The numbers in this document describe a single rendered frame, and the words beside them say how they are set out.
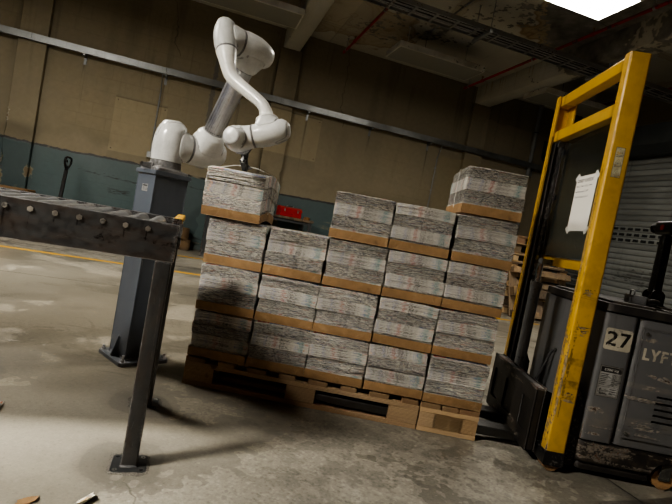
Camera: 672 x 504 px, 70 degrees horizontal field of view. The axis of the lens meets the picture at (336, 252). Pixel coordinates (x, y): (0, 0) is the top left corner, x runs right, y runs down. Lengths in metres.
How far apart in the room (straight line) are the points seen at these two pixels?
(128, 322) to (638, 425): 2.46
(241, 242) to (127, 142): 6.84
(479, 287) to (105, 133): 7.63
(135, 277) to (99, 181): 6.49
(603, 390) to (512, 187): 0.99
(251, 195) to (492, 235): 1.15
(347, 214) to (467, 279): 0.65
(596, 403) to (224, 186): 1.95
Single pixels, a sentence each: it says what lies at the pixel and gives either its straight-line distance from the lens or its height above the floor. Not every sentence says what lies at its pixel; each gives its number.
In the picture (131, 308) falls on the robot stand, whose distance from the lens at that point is 2.69.
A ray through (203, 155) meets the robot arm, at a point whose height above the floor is 1.13.
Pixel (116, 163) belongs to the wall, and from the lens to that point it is 9.06.
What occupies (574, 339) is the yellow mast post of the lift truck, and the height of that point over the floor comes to 0.60.
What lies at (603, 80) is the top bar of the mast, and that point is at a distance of 2.72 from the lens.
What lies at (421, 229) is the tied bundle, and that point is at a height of 0.95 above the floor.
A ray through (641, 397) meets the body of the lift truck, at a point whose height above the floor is 0.40.
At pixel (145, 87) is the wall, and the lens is 9.18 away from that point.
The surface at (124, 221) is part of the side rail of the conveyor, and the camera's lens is 1.62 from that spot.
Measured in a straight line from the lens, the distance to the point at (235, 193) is 2.34.
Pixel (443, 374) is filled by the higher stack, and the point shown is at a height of 0.29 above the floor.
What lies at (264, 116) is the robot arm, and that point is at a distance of 2.19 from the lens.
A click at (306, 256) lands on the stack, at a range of 2.32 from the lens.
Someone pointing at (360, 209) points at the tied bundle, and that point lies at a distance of 2.31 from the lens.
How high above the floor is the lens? 0.89
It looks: 3 degrees down
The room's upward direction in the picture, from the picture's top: 11 degrees clockwise
